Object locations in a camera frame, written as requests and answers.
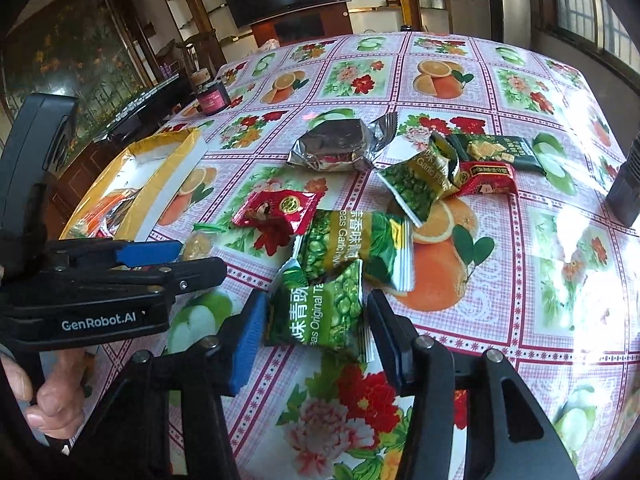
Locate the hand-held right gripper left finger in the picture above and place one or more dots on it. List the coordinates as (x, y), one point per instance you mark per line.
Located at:
(245, 345)

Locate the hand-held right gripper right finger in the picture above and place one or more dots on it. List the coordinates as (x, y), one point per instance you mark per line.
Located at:
(400, 365)

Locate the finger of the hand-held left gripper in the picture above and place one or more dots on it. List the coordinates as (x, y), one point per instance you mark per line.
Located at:
(150, 252)
(200, 274)

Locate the green pea snack packet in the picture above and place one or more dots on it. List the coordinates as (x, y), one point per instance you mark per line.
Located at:
(320, 315)

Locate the yellow cardboard box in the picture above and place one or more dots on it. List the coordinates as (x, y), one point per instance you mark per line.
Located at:
(180, 160)

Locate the silver foil snack packet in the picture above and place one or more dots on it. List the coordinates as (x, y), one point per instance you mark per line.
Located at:
(335, 147)

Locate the bright red snack packet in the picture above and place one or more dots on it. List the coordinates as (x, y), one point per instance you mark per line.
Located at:
(487, 180)

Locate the person's left hand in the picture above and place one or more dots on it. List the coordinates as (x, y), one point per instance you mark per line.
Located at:
(60, 400)

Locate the small clear biscuit packet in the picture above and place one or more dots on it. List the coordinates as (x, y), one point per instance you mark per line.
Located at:
(197, 246)

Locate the orange snack packet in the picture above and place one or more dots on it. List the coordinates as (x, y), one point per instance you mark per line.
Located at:
(100, 215)

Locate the dark red snack packet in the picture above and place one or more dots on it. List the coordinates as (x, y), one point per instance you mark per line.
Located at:
(272, 210)

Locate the green pea packet yellow label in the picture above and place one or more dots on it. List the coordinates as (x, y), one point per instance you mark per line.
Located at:
(360, 245)

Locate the pink labelled jar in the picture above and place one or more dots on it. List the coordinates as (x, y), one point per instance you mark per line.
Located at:
(212, 97)

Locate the olive green pea packet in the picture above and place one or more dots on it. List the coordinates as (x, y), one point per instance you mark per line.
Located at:
(420, 185)

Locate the dark green biscuit packet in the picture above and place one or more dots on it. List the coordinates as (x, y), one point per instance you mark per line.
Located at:
(505, 152)

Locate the white plastic bag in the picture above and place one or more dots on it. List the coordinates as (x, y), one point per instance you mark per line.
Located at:
(269, 46)

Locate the brown wooden television cabinet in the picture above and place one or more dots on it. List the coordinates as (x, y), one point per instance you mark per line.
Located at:
(300, 27)

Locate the grey metal flashlight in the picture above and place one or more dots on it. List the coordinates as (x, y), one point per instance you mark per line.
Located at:
(625, 190)

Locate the metal pot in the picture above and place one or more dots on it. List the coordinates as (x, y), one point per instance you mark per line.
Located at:
(437, 2)

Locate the barred window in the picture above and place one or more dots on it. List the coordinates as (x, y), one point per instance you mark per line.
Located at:
(585, 0)

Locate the floral wall painting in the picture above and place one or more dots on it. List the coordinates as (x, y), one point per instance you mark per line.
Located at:
(65, 60)

